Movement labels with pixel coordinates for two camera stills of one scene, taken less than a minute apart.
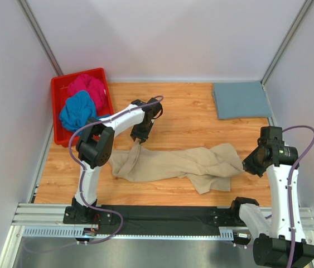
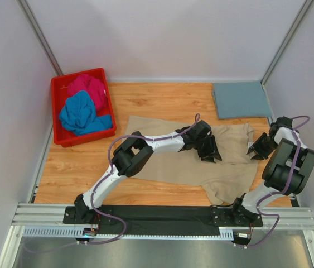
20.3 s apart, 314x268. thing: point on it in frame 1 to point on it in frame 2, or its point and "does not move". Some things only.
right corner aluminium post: [286, 41] does not move
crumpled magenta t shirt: [95, 88] does not move
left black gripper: [140, 134] to [204, 144]
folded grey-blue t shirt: [234, 100] does not move
